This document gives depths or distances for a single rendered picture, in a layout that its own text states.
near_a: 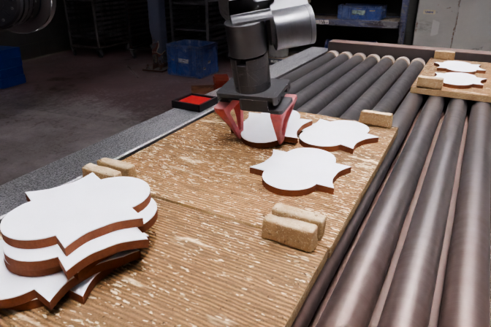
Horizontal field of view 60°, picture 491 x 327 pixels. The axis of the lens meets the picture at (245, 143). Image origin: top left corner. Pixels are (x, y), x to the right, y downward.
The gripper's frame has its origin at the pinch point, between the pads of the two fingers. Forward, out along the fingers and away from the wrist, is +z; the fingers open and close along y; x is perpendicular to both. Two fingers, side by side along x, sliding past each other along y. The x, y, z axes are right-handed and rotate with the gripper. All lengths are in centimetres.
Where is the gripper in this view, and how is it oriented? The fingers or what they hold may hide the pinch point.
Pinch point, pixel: (260, 135)
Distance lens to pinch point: 70.7
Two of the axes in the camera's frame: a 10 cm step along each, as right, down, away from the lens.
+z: 1.4, 8.4, 5.3
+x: -4.3, 5.3, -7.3
